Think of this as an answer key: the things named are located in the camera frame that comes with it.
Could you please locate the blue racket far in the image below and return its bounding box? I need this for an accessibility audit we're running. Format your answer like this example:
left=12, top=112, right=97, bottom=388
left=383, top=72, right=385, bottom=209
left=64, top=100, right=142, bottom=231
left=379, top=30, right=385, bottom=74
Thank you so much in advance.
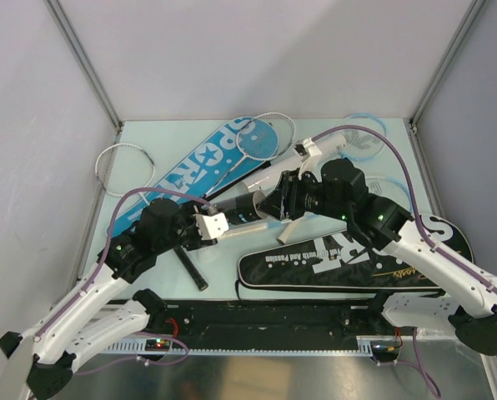
left=276, top=113, right=389, bottom=245

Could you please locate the white racket black grip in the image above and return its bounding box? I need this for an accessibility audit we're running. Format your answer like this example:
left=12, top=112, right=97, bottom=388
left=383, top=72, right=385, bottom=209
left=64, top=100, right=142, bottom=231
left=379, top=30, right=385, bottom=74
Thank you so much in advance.
left=95, top=143, right=208, bottom=291

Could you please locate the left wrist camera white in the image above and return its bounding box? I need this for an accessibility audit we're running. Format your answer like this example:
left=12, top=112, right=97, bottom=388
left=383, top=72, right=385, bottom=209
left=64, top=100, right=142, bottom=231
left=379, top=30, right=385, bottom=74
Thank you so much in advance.
left=194, top=212, right=229, bottom=241

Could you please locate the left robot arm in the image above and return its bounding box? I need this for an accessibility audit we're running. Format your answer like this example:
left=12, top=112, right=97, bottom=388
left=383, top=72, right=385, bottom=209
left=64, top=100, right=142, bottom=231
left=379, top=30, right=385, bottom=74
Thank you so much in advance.
left=0, top=198, right=228, bottom=399

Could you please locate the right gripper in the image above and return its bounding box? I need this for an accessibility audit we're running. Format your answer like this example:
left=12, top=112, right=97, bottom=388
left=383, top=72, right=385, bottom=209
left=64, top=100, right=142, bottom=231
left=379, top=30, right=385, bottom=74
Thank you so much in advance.
left=254, top=168, right=349, bottom=222

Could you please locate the black racket cover bag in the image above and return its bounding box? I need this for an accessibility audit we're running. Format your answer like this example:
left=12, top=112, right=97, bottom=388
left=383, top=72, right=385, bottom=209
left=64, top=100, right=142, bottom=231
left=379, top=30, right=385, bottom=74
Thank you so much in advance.
left=235, top=212, right=474, bottom=293

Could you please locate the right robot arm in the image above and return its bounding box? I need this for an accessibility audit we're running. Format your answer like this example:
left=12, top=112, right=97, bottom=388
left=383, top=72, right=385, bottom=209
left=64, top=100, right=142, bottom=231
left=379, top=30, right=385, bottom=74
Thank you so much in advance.
left=257, top=159, right=497, bottom=356

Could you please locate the aluminium frame post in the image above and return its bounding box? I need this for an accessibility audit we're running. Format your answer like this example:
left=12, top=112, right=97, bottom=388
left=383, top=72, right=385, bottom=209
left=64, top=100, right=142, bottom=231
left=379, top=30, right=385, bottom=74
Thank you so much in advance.
left=409, top=0, right=491, bottom=128
left=43, top=0, right=123, bottom=132

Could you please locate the black shuttlecock tube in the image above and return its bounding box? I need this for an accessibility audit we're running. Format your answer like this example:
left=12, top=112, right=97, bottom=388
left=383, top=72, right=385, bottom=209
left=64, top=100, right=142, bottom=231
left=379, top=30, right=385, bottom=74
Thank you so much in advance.
left=214, top=191, right=268, bottom=226

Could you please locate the left aluminium frame post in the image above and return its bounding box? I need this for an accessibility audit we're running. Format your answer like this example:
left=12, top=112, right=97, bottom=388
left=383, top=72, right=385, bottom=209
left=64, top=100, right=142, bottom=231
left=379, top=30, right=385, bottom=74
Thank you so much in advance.
left=43, top=0, right=123, bottom=132

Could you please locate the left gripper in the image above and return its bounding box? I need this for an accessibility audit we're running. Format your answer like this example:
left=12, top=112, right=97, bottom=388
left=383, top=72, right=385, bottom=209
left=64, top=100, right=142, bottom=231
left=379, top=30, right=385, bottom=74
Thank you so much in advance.
left=155, top=197, right=218, bottom=254

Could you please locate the right aluminium frame post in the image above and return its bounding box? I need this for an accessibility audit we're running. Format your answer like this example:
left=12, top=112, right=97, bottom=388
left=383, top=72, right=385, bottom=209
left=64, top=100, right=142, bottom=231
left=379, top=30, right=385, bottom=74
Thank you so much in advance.
left=409, top=0, right=491, bottom=128

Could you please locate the blue racket cover bag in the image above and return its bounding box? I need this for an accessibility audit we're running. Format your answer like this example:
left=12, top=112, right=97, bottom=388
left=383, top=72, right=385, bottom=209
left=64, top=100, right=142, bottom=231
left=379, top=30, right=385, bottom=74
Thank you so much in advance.
left=95, top=117, right=266, bottom=236

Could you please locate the blue racket near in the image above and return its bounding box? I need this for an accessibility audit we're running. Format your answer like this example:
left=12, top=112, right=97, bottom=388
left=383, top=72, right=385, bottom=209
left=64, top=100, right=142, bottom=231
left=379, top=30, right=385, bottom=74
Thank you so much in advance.
left=220, top=176, right=413, bottom=244

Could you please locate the white shuttlecock tube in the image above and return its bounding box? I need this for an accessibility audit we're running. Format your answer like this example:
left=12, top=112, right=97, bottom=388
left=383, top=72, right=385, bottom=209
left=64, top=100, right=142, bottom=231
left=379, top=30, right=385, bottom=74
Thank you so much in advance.
left=242, top=133, right=347, bottom=192

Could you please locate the white racket on blue bag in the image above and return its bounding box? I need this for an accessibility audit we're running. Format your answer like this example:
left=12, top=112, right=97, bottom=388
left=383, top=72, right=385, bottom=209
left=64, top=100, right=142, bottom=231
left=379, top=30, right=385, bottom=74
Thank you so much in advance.
left=218, top=112, right=296, bottom=184

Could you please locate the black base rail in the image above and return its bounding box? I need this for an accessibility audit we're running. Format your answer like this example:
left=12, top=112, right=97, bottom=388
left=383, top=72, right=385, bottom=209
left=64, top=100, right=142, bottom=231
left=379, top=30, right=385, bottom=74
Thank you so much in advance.
left=144, top=299, right=395, bottom=353

